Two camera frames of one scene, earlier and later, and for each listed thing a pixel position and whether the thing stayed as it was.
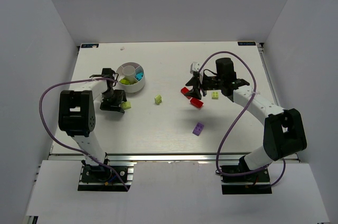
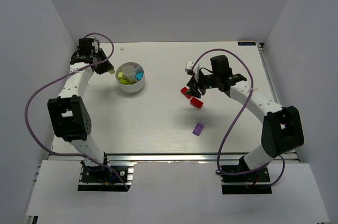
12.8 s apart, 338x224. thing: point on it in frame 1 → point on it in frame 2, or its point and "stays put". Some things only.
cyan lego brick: [139, 75] → [138, 70]
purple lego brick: [197, 129] stays put
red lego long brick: [185, 90] stays put
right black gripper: [199, 84] stays put
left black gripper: [112, 105] → [104, 65]
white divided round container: [131, 77] stays put
